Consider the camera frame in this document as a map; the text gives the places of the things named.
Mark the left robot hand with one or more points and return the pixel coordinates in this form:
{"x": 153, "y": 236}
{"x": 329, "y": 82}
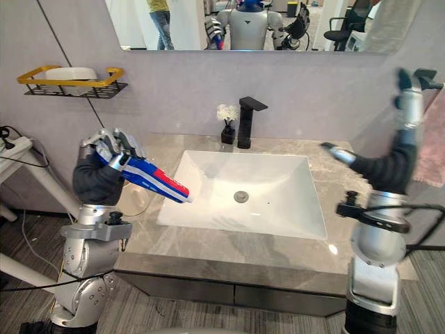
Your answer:
{"x": 91, "y": 181}

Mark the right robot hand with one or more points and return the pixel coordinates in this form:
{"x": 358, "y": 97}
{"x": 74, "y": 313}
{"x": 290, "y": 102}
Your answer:
{"x": 400, "y": 163}

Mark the blue red toothpaste tube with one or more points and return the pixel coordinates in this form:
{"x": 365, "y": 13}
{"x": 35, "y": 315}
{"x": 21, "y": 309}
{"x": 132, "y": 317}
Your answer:
{"x": 153, "y": 179}

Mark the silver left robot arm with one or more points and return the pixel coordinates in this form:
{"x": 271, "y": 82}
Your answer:
{"x": 85, "y": 257}

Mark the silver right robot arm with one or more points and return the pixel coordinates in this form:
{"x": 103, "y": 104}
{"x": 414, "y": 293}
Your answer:
{"x": 377, "y": 257}

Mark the pink towel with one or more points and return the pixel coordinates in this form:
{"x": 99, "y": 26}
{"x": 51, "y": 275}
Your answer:
{"x": 431, "y": 139}

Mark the white power strip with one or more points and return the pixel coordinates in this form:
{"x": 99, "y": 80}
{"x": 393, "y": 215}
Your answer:
{"x": 14, "y": 144}

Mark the white bowl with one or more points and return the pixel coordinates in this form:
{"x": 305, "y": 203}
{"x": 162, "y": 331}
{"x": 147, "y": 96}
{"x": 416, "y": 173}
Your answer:
{"x": 71, "y": 77}

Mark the white flowers in black vase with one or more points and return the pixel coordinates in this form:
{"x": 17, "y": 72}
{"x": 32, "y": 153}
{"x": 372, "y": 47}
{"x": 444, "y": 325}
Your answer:
{"x": 227, "y": 120}

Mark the white rectangular sink basin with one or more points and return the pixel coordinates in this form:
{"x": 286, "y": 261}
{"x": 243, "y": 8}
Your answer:
{"x": 243, "y": 193}

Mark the black faucet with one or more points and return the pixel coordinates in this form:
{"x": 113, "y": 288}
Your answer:
{"x": 246, "y": 121}

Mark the grey vanity cabinet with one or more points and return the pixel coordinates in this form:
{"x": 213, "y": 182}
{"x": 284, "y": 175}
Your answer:
{"x": 236, "y": 278}

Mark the white stand frame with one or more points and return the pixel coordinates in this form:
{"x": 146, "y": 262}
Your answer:
{"x": 26, "y": 195}

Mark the black gold wall shelf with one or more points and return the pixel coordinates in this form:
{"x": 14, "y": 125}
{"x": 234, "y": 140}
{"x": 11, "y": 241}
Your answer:
{"x": 73, "y": 85}

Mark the wall mirror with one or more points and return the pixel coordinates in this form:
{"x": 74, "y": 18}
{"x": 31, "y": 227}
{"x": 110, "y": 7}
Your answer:
{"x": 257, "y": 24}

